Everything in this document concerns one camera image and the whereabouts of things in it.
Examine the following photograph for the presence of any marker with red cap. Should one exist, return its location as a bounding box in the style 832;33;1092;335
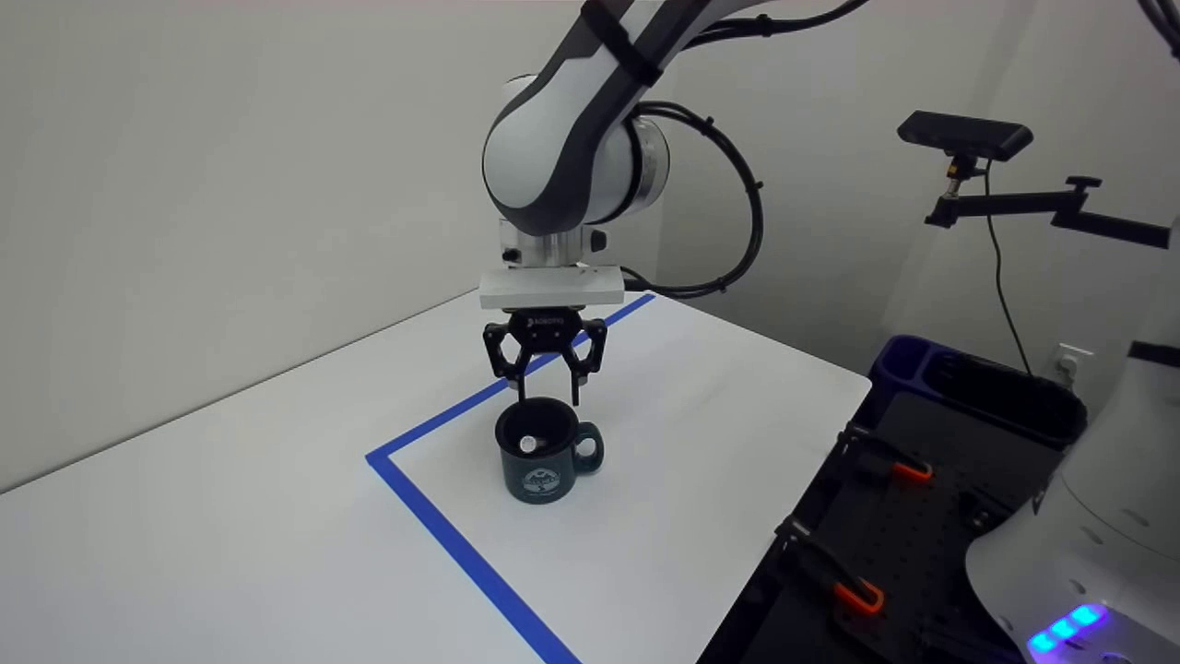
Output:
516;435;547;453

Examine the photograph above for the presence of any dark teal mug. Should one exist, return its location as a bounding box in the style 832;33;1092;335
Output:
494;399;605;504

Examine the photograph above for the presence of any black orange clamp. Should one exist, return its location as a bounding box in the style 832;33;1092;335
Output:
780;521;885;618
842;429;936;487

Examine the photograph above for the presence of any blue tape line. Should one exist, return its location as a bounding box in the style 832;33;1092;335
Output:
370;295;673;664

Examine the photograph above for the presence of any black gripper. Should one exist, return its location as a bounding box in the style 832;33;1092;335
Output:
483;306;609;407

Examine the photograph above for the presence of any blue bin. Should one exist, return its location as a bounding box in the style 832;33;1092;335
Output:
869;335;966;391

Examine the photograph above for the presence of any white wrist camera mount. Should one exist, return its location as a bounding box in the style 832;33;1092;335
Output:
481;264;623;311

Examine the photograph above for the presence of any black cable on wall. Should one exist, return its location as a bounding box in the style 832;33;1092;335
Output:
982;160;1040;376

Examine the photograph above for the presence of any black orange clamp near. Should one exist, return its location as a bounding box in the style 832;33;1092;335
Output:
780;521;885;618

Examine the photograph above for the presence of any black orange clamp far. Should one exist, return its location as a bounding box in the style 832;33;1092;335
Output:
842;429;936;487

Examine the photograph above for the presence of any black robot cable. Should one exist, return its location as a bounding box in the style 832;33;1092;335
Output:
618;100;767;303

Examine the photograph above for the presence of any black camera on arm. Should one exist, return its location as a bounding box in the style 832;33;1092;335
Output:
896;112;1173;252

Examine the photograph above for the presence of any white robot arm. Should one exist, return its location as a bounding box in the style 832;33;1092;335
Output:
481;0;780;393

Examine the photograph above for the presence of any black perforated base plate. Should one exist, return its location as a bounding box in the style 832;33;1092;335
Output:
701;393;1067;664

